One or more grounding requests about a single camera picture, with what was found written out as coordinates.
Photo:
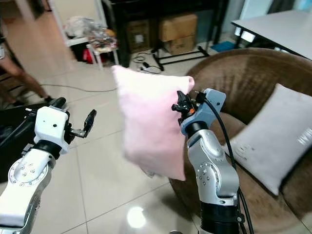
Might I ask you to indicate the dark labelled cardboard box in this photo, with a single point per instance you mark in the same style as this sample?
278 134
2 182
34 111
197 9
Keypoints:
137 35

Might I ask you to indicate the long white table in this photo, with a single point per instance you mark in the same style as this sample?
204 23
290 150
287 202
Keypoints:
278 27

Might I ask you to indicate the round brown velvet sofa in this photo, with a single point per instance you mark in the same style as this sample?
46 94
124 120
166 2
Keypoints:
248 73

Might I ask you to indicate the black padded seat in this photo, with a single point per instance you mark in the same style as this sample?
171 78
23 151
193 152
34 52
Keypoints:
12 141

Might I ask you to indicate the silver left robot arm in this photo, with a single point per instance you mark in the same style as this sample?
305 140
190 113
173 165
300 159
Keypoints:
29 175

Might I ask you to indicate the small red bottle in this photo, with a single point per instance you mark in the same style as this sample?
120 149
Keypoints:
88 55

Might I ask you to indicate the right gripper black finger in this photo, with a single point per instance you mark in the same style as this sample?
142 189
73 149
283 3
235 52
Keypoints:
183 97
177 108

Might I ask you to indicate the blue floor mat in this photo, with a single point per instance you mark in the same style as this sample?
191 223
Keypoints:
223 46

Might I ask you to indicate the pile of clutter bags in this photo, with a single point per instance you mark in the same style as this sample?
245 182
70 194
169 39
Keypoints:
90 31

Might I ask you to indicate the pink pillow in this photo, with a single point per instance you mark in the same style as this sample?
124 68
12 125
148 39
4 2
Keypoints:
151 122

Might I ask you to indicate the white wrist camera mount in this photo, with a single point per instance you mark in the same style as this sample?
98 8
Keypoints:
209 109
52 126

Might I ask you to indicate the white metal rack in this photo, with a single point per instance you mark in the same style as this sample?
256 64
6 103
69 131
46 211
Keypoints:
114 56

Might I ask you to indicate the black metal floor stand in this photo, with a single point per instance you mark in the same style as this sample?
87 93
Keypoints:
180 56

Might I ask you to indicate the grey pillow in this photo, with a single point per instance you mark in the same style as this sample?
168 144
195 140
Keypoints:
273 136

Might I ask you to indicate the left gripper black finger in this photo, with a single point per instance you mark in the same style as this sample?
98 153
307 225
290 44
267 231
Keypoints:
57 102
90 121

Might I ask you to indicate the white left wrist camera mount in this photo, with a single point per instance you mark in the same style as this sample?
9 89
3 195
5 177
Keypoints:
52 126

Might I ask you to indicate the person in dark shorts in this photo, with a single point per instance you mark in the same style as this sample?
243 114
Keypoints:
19 68

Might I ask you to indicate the black desk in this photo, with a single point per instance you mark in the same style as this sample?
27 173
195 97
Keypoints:
141 7

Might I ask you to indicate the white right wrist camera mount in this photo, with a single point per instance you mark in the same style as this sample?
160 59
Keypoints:
209 109

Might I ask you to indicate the large light cardboard box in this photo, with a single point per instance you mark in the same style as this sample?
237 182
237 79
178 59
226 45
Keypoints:
178 29

